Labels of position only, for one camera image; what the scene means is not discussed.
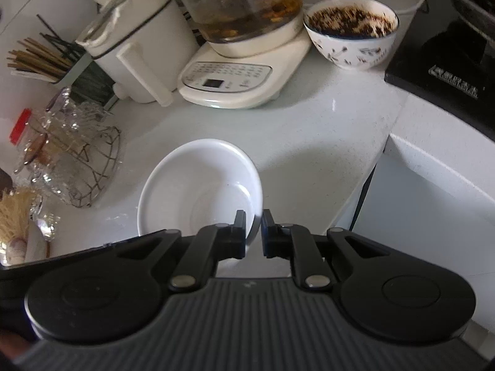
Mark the black utensil holder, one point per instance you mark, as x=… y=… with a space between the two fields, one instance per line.
x=91 y=83

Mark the garlic bulbs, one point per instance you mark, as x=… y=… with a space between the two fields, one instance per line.
x=15 y=251

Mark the white electric pot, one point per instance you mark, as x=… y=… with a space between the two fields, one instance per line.
x=135 y=46

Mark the patterned bowl with dark residue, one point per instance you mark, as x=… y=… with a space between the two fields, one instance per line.
x=348 y=52

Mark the white kettle base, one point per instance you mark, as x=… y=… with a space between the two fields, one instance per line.
x=239 y=85

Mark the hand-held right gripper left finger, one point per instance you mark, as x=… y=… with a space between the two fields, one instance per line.
x=239 y=237

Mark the dry noodle bundle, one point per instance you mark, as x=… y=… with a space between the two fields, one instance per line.
x=11 y=216

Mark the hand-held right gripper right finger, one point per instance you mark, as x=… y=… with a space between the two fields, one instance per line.
x=268 y=237

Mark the glass kettle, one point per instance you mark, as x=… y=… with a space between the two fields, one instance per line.
x=239 y=4

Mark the chopstick holder with chopsticks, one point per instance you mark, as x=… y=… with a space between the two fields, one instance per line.
x=34 y=60

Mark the black induction cooker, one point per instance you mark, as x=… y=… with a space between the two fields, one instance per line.
x=437 y=54

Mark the red lid jar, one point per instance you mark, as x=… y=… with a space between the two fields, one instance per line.
x=21 y=127

